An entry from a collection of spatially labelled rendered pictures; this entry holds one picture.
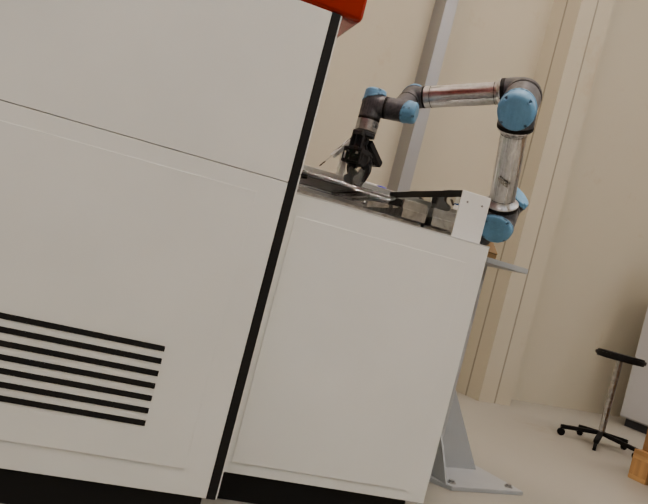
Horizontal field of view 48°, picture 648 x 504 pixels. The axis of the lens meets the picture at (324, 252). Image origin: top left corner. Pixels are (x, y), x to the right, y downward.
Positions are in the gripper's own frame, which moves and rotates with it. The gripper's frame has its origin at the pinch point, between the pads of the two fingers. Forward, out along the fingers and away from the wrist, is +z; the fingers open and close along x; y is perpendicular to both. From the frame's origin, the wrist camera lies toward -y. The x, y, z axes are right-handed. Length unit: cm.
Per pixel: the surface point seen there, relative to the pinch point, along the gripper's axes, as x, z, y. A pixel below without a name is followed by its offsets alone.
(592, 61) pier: -13, -152, -286
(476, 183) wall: -59, -50, -253
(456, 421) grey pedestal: 36, 73, -57
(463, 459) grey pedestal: 40, 87, -65
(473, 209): 51, 0, 17
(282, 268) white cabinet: 22, 30, 60
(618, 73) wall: -10, -166, -350
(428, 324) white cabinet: 50, 35, 27
